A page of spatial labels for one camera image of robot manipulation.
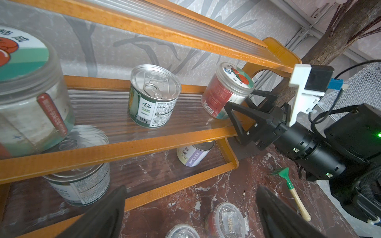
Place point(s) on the silver green label tin can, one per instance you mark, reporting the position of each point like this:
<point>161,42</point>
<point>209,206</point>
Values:
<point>153,95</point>

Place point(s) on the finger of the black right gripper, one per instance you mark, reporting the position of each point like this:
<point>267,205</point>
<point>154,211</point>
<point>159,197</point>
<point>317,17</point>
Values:
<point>250,124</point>
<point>267,104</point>

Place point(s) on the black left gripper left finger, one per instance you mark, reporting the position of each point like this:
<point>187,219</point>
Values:
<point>104,220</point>

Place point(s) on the green white tin can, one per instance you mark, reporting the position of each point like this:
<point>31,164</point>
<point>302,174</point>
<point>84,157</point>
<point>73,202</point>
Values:
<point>83,186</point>

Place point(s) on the purple label tin can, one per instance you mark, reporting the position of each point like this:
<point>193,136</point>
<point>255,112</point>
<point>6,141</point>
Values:
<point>192,155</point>

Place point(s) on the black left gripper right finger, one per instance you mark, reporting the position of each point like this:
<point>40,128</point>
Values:
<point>279,220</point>

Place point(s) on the small clear grey-label seed jar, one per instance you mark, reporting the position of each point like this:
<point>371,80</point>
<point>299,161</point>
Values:
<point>225,221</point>

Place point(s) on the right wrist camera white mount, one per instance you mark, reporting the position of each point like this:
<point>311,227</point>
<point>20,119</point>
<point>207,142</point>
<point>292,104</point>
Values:
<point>311,83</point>

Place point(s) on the clear jar tomato lid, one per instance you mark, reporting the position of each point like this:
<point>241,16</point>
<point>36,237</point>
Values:
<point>229,84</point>

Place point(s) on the green scraper wooden handle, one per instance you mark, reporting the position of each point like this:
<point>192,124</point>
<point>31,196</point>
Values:
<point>284,173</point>

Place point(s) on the pink cherry blossom tree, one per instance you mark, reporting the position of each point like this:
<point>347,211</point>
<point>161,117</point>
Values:
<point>352,21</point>

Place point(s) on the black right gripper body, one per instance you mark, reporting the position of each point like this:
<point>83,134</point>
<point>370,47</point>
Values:
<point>309,151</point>

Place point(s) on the white wire mesh basket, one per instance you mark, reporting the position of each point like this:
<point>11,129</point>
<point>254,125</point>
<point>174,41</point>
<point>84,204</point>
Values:
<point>363,87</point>

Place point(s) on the tall clear tomato-label jar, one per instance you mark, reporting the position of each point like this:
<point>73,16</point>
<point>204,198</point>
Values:
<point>36,112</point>

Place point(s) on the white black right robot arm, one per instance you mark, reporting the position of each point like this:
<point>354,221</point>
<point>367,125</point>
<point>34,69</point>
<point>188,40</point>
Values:
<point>342,146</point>

